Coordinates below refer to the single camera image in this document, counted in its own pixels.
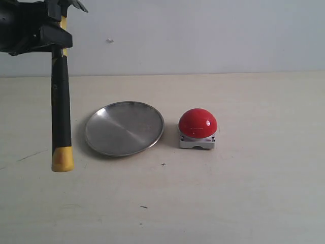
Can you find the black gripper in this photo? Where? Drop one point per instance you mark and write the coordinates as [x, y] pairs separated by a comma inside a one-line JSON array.
[[20, 24]]

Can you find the black and yellow claw hammer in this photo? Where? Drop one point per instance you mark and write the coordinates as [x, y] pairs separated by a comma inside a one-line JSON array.
[[62, 151]]

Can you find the red dome push button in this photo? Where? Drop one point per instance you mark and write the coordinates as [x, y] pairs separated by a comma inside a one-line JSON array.
[[197, 128]]

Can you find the round stainless steel plate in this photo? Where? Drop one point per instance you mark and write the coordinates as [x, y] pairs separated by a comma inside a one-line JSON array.
[[124, 128]]

